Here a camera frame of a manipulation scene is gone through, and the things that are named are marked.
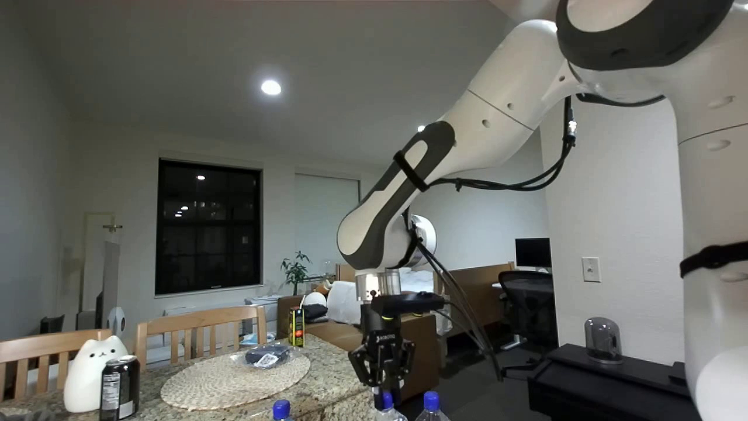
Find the dark labelled can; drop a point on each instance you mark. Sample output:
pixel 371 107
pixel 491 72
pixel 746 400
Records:
pixel 120 390

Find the green potted plant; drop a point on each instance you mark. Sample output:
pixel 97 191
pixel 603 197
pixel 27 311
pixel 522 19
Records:
pixel 296 272

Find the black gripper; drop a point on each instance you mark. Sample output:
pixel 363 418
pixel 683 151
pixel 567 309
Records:
pixel 387 330

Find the red-blue label water bottle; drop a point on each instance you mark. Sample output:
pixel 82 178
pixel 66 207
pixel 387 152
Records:
pixel 281 411

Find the dark window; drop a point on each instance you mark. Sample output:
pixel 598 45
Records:
pixel 206 226

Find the round woven placemat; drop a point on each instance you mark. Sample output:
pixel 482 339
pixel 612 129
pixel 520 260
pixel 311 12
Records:
pixel 225 383

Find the black computer monitor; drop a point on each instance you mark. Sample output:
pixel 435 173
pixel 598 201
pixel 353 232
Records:
pixel 533 253

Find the white cat-shaped jar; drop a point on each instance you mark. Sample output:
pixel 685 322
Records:
pixel 90 374

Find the juice carton with straw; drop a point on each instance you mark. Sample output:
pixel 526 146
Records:
pixel 297 329

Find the wooden slatted chair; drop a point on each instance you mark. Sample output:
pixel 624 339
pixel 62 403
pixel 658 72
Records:
pixel 47 343
pixel 201 319

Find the small wall-mounted fixture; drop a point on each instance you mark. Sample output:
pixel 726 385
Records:
pixel 113 228

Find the clear glass dome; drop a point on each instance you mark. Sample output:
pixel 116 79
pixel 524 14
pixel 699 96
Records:
pixel 602 339

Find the small dark box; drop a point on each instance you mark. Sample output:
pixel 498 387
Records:
pixel 53 324

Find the white wall outlet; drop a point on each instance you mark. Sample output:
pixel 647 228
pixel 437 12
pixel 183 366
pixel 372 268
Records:
pixel 589 269

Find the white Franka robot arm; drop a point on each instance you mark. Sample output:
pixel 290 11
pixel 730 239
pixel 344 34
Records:
pixel 702 156

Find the black equipment case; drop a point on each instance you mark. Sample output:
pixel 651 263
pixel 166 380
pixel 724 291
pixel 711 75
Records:
pixel 608 383

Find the white bedding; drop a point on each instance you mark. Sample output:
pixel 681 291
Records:
pixel 342 301

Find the small white appliance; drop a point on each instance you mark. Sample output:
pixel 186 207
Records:
pixel 117 322

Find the clear plastic bag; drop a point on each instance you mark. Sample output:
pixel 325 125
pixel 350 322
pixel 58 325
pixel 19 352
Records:
pixel 267 356

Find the wooden desk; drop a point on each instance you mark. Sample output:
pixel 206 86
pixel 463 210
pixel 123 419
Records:
pixel 482 284

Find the black office chair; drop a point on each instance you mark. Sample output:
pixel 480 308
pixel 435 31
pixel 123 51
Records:
pixel 530 305

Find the round ceiling light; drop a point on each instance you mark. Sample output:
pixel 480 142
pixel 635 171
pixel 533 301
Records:
pixel 273 88

